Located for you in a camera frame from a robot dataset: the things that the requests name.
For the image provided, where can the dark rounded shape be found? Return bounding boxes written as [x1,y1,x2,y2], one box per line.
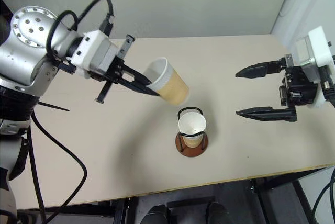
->
[145,204,169,224]

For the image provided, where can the wire cup holder, wooden base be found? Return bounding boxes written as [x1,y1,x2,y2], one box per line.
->
[174,106,210,158]

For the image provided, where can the long black cable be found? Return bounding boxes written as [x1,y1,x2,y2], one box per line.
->
[26,108,88,224]

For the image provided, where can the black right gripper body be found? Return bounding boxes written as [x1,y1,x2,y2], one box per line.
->
[278,53,319,109]

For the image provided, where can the black metal table frame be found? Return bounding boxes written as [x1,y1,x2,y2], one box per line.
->
[15,165,335,224]

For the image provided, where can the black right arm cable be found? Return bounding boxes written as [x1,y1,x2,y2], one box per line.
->
[310,168,335,224]

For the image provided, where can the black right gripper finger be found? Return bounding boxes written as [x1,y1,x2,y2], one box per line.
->
[234,60,286,80]
[236,106,298,124]

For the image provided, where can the thin black cable tie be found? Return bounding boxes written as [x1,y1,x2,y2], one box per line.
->
[38,101,71,112]

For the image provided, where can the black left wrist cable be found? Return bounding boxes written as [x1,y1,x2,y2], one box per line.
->
[46,0,116,60]

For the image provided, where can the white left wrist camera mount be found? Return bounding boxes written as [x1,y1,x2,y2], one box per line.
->
[70,30,121,80]

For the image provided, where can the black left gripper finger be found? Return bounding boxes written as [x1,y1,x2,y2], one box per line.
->
[121,62,153,85]
[114,76,161,97]

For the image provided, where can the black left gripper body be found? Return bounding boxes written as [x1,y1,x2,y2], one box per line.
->
[88,34,136,104]

